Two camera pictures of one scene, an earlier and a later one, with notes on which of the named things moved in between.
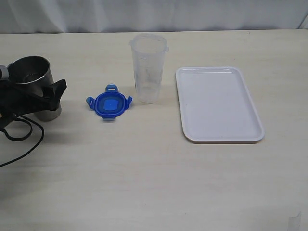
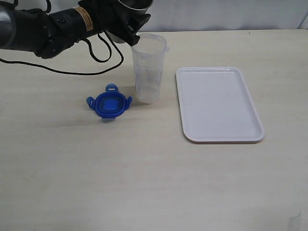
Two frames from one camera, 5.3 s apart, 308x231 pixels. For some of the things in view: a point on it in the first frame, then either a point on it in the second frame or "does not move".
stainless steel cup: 33,73 -> 134,7
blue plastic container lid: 111,104 does not move
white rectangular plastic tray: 216,106 does not move
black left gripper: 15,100 -> 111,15
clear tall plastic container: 148,51 does not move
